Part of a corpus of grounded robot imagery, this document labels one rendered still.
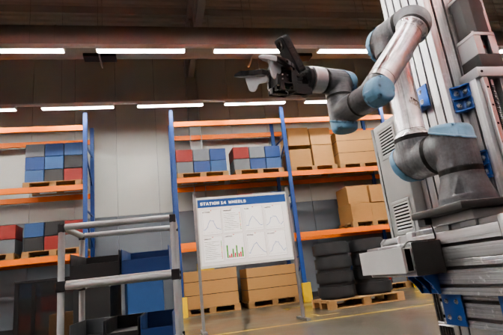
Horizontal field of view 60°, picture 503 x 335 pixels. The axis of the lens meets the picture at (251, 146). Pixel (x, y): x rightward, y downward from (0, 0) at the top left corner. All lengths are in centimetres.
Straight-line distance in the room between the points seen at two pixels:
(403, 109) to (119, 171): 1031
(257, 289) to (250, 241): 355
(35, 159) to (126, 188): 221
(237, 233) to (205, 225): 49
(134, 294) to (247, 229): 181
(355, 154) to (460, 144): 1007
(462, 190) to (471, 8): 68
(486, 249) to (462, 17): 81
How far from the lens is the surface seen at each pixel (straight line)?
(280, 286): 1018
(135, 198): 1124
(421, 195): 170
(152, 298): 625
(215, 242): 652
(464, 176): 127
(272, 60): 113
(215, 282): 990
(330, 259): 785
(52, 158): 1058
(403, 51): 130
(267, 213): 671
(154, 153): 1150
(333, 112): 125
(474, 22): 166
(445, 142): 129
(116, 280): 200
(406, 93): 145
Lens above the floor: 70
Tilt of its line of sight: 16 degrees up
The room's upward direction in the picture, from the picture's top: 7 degrees counter-clockwise
